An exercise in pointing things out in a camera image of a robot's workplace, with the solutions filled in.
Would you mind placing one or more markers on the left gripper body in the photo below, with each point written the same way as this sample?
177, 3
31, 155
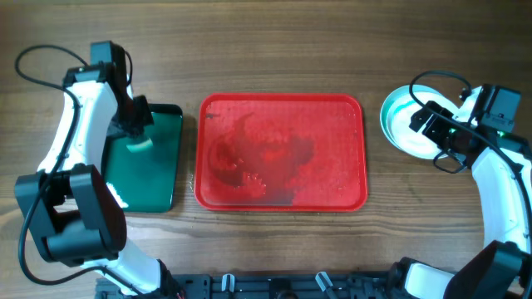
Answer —
133, 117

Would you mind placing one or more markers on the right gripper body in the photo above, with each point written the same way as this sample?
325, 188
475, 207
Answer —
448, 134

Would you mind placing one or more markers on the green scrub sponge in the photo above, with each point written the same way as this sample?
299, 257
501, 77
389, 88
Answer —
139, 144

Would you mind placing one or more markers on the white plate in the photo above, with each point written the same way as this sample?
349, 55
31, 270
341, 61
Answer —
398, 100
409, 140

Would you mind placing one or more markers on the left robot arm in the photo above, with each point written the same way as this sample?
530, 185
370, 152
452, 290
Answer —
72, 223

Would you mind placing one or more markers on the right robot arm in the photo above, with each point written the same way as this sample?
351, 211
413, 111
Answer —
500, 164

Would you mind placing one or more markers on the dark green water tray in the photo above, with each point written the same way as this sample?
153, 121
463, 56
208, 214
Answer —
144, 182

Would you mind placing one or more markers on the red plastic tray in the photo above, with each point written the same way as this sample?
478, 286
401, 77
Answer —
281, 152

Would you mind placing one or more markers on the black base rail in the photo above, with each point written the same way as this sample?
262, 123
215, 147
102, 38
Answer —
354, 285

